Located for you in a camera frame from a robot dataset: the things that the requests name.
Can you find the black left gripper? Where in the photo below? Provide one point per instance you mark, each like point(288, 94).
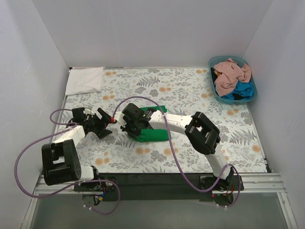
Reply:
point(99, 124)

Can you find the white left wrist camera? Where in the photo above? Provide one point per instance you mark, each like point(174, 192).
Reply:
point(88, 112)

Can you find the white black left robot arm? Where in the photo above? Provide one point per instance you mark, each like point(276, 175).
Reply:
point(60, 158)

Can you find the pink crumpled t shirt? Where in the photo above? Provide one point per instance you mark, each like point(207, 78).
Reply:
point(228, 74)

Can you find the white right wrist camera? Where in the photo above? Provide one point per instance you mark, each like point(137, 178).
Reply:
point(120, 118)

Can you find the green t shirt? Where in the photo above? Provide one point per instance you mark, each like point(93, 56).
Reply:
point(151, 135)

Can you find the blue crumpled t shirt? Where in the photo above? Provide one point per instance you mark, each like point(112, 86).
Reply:
point(242, 91)

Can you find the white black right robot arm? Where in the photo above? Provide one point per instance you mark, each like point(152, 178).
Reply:
point(203, 135)

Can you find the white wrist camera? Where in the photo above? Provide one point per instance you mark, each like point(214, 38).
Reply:
point(120, 118)
point(88, 112)

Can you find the floral patterned table cloth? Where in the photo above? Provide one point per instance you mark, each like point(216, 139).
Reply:
point(182, 92)

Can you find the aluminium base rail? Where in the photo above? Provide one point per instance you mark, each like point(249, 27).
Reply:
point(251, 182)

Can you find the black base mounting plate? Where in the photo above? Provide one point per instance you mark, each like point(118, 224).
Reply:
point(200, 180)

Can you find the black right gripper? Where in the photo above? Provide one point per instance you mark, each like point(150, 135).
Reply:
point(130, 127)

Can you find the folded white t shirt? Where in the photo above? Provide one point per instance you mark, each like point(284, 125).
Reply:
point(85, 80)

